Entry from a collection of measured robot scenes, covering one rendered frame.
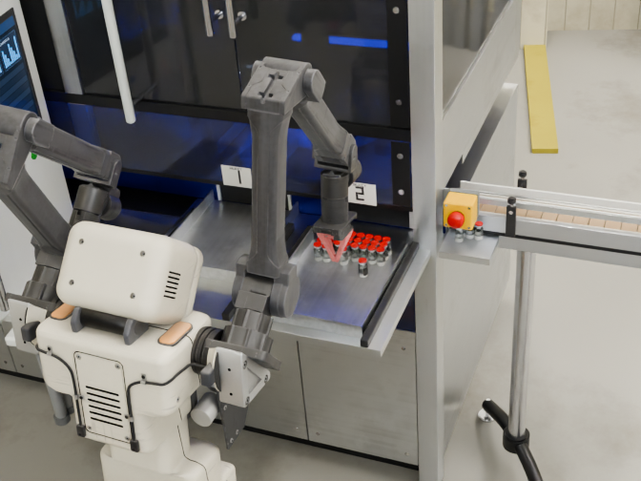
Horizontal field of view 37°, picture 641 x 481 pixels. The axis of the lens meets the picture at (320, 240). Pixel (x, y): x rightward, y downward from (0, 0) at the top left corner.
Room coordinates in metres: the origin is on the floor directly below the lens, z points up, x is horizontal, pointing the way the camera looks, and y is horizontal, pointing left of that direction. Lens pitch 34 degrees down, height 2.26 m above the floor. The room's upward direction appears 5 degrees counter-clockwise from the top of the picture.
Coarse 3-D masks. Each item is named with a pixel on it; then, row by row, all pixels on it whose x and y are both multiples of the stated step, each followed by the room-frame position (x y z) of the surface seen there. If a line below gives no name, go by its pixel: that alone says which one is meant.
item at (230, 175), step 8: (224, 168) 2.20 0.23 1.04; (232, 168) 2.19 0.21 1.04; (240, 168) 2.18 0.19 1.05; (248, 168) 2.17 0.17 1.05; (224, 176) 2.20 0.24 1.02; (232, 176) 2.19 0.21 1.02; (240, 176) 2.18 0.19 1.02; (248, 176) 2.17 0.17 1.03; (224, 184) 2.20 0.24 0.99; (232, 184) 2.19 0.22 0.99; (240, 184) 2.18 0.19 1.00; (248, 184) 2.17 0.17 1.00
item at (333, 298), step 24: (312, 240) 2.06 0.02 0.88; (312, 264) 1.95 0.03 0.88; (336, 264) 1.94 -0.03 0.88; (312, 288) 1.85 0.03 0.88; (336, 288) 1.84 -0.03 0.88; (360, 288) 1.84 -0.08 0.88; (384, 288) 1.80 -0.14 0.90; (312, 312) 1.76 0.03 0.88; (336, 312) 1.75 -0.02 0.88; (360, 312) 1.75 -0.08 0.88; (360, 336) 1.66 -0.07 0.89
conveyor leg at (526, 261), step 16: (528, 256) 2.02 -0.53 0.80; (528, 272) 2.02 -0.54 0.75; (528, 288) 2.02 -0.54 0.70; (528, 304) 2.02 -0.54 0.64; (528, 320) 2.02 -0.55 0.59; (512, 336) 2.05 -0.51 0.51; (528, 336) 2.02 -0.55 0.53; (512, 352) 2.04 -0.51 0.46; (528, 352) 2.03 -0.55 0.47; (512, 368) 2.03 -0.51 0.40; (528, 368) 2.03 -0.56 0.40; (512, 384) 2.03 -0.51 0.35; (512, 400) 2.03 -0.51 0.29; (512, 416) 2.03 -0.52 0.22; (512, 432) 2.02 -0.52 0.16
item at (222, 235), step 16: (208, 208) 2.26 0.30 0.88; (224, 208) 2.26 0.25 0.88; (240, 208) 2.25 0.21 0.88; (192, 224) 2.19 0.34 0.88; (208, 224) 2.18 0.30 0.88; (224, 224) 2.17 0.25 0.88; (240, 224) 2.17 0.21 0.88; (192, 240) 2.11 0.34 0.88; (208, 240) 2.10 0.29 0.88; (224, 240) 2.10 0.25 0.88; (240, 240) 2.09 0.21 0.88; (208, 256) 2.03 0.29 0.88; (224, 256) 2.02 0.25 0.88; (208, 272) 1.94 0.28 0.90; (224, 272) 1.92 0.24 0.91
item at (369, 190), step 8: (352, 184) 2.05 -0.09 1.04; (360, 184) 2.04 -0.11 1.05; (368, 184) 2.04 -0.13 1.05; (352, 192) 2.05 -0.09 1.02; (360, 192) 2.04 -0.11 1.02; (368, 192) 2.04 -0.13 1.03; (352, 200) 2.05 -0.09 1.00; (360, 200) 2.05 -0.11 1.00; (368, 200) 2.04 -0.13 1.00; (376, 200) 2.03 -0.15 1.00
